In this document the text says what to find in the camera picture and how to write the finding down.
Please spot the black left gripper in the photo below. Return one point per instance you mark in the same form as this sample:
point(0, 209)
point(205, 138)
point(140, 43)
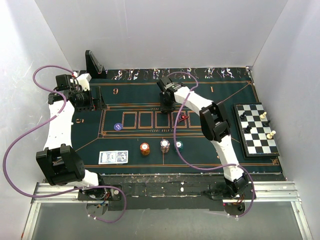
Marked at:
point(94, 104)

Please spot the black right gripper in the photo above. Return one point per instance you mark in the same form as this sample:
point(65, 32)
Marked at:
point(164, 108)

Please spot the purple small blind button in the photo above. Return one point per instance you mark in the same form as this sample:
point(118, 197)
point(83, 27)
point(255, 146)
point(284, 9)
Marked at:
point(118, 126)

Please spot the red triangular dealer button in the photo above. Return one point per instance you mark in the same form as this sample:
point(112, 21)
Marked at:
point(182, 117)

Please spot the orange poker chip stack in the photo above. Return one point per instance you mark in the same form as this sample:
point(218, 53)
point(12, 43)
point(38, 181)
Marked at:
point(145, 149)

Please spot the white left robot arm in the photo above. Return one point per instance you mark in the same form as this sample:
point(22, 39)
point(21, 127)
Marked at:
point(59, 162)

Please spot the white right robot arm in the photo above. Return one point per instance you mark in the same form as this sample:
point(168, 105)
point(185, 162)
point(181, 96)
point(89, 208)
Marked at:
point(215, 126)

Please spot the black card shoe holder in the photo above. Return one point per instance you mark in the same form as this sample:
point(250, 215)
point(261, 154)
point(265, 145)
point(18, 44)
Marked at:
point(93, 67)

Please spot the dark green poker mat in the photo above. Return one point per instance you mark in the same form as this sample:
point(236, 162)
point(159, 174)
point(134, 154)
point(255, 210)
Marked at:
point(132, 97)

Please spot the blue playing card deck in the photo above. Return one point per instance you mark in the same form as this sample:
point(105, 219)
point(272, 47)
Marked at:
point(116, 157)

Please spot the green poker chip stack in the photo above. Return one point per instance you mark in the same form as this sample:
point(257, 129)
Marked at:
point(178, 146)

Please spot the black chess piece left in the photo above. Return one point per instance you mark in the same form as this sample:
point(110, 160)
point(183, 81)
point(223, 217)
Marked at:
point(243, 115)

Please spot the black chess piece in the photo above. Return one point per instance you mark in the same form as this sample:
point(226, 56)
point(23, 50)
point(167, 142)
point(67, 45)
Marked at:
point(266, 124)
point(243, 115)
point(248, 129)

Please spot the black chess piece middle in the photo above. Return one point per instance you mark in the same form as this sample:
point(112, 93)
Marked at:
point(248, 129)

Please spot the white chess piece upper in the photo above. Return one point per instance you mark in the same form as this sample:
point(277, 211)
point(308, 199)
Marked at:
point(263, 115)

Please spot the white chess piece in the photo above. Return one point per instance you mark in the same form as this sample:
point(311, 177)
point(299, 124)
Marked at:
point(270, 135)
point(263, 115)

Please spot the black white chessboard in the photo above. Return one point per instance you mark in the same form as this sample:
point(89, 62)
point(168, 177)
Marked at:
point(255, 143)

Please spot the black chess piece right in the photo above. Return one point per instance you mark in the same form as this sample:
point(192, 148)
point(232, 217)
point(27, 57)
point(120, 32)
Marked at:
point(266, 124)

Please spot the white chess piece lower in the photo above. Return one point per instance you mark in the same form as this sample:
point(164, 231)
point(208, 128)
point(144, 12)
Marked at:
point(270, 135)

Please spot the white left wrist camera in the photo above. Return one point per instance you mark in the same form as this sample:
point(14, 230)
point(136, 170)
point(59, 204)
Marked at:
point(84, 81)

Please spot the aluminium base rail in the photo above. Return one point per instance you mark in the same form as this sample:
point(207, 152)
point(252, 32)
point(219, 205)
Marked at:
point(171, 211)

